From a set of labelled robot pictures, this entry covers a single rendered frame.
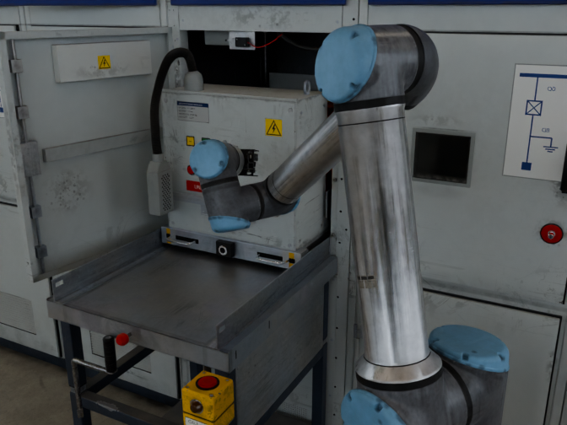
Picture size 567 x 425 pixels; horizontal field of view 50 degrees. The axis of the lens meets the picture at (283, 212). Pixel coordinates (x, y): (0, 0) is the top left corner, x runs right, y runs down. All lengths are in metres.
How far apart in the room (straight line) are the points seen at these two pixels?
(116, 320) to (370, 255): 0.90
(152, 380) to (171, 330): 1.16
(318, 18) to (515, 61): 0.59
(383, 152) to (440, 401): 0.43
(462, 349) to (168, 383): 1.75
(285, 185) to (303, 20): 0.71
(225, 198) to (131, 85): 0.85
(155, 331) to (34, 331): 1.64
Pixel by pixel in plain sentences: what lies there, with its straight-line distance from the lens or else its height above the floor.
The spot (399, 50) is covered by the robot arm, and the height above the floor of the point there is 1.58.
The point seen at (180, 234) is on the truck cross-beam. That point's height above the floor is 0.91.
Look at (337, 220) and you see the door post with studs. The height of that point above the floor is 0.98.
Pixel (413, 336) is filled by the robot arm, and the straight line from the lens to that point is 1.04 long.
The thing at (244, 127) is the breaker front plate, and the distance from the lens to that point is 1.87.
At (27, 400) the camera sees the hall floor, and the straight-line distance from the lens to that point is 3.02.
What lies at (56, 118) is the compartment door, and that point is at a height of 1.32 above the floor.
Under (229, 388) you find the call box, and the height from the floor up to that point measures 0.89.
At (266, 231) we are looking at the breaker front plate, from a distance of 1.92.
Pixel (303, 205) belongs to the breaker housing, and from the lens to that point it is 1.89.
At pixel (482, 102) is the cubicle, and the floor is 1.40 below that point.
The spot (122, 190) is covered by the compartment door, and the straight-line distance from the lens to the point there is 2.17.
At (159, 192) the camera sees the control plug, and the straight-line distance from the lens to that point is 1.98.
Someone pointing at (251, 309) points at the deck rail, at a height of 0.88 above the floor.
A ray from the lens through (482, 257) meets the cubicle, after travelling 1.89.
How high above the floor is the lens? 1.64
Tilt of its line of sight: 19 degrees down
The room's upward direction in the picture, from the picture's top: straight up
